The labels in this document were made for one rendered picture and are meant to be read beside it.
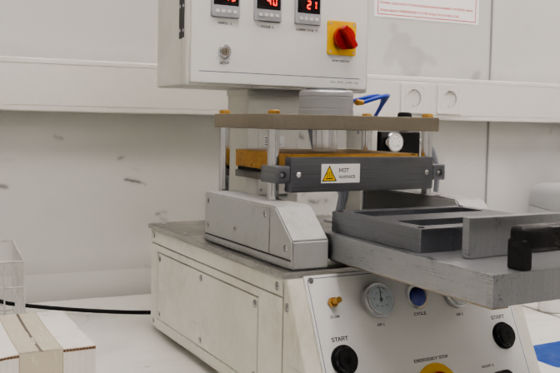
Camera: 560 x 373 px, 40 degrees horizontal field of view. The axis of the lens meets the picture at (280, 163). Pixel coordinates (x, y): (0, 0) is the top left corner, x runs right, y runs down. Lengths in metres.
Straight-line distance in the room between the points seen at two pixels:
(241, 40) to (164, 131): 0.45
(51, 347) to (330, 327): 0.32
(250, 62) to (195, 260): 0.32
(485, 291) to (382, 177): 0.38
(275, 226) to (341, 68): 0.44
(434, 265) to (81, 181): 0.94
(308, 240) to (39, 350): 0.33
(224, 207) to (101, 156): 0.57
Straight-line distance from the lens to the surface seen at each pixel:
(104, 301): 1.54
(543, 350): 1.31
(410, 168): 1.08
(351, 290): 0.92
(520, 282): 0.73
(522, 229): 0.73
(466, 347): 1.00
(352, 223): 0.89
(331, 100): 1.09
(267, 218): 0.93
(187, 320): 1.17
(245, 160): 1.12
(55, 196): 1.56
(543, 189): 1.98
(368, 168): 1.04
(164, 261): 1.24
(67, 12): 1.57
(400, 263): 0.81
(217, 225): 1.07
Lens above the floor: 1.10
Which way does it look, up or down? 3 degrees down
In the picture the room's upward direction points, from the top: 1 degrees clockwise
